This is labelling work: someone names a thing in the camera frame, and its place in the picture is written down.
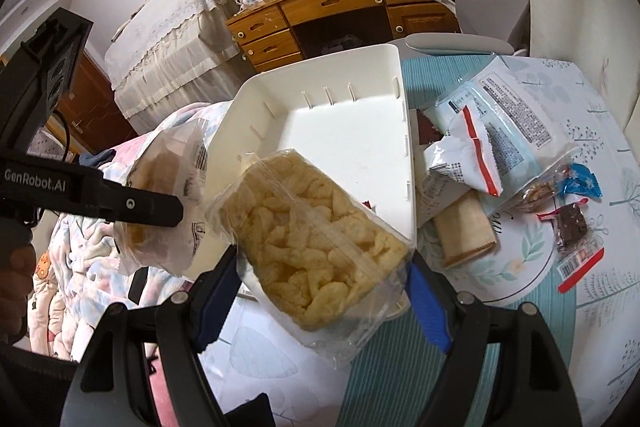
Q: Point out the wooden desk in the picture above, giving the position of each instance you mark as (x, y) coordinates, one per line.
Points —
(330, 2)

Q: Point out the person's left hand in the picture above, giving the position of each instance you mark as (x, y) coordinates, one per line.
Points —
(15, 292)

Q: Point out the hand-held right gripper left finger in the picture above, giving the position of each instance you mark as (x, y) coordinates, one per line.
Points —
(216, 307)

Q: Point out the brown cake packet red label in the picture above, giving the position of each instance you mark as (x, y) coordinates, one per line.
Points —
(572, 224)

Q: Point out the small black object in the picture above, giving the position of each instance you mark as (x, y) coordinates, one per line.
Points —
(138, 285)

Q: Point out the person's left forearm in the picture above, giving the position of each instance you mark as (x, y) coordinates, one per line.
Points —
(30, 387)

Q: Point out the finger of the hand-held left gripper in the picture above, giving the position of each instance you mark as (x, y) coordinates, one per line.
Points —
(145, 206)

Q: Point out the clear nut candy packet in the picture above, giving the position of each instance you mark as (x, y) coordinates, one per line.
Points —
(537, 196)

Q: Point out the leaf print tablecloth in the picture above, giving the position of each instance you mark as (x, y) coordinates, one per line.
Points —
(575, 357)

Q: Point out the white lace cloth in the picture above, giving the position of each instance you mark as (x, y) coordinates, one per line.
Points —
(165, 37)

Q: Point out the white red-striped snack packet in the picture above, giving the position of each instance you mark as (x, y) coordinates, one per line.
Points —
(460, 162)

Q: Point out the brown wooden door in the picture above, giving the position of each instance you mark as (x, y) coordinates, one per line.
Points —
(92, 107)

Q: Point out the blue candy wrapper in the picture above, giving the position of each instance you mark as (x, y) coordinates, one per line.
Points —
(580, 181)

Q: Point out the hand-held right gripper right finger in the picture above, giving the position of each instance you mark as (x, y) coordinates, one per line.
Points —
(429, 312)

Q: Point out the white plastic box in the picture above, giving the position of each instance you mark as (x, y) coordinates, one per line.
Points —
(340, 137)

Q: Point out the large clear rice cracker packet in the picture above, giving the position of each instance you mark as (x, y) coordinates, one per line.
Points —
(300, 232)

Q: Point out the beige roll cake packet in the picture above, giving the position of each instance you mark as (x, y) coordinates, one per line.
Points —
(465, 232)

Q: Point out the pale blue snack packet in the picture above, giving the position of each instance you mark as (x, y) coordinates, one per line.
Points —
(520, 107)

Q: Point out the dark blue clothing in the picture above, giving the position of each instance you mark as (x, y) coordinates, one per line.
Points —
(97, 157)

